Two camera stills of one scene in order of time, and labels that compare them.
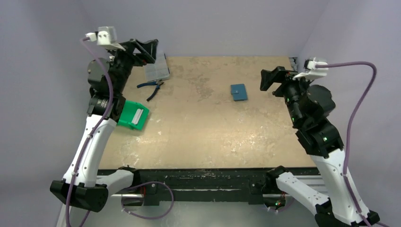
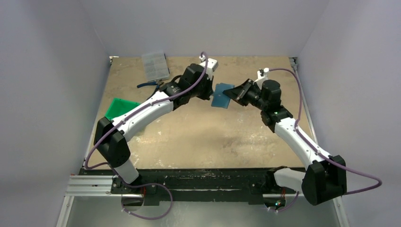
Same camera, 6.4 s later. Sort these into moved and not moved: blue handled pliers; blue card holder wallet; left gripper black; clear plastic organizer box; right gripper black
Moved: right gripper black; blue card holder wallet; left gripper black
Not moved: blue handled pliers; clear plastic organizer box
